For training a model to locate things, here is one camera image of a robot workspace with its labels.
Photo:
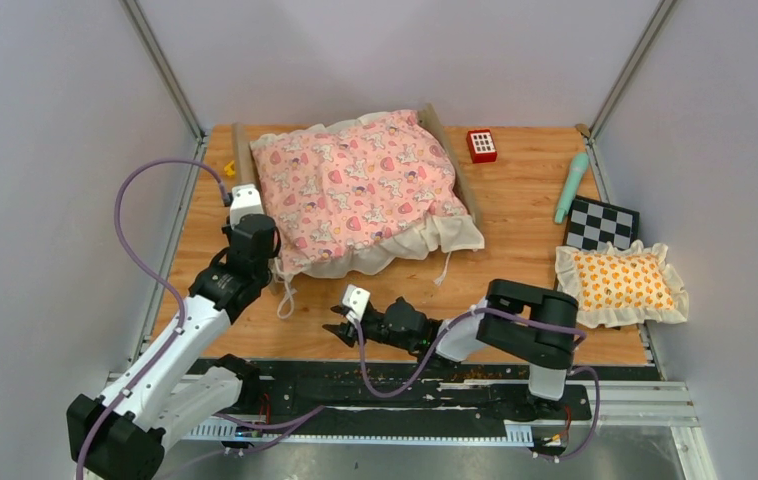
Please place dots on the orange duck print pillow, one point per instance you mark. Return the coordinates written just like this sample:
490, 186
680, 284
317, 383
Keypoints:
617, 288

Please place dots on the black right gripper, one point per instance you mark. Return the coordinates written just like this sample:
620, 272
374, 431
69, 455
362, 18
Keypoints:
345, 331

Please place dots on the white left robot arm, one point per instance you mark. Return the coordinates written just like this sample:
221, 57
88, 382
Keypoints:
126, 430

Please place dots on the wooden striped pet bed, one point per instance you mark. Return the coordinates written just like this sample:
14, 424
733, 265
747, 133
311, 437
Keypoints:
452, 159

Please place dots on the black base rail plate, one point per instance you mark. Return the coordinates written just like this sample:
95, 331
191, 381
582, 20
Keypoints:
461, 401

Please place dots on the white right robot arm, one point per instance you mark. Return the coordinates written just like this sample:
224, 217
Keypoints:
533, 324

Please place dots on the mint green massager wand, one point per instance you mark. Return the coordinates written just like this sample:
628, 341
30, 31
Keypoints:
576, 171

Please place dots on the red white grid block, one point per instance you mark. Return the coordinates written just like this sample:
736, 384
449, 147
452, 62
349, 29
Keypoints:
481, 146

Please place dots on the yellow triangle toy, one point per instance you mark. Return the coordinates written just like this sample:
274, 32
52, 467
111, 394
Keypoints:
229, 170

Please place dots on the black and silver chessboard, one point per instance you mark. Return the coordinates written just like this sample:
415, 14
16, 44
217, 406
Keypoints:
592, 225

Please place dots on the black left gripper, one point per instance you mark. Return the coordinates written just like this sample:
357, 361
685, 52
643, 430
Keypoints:
229, 230

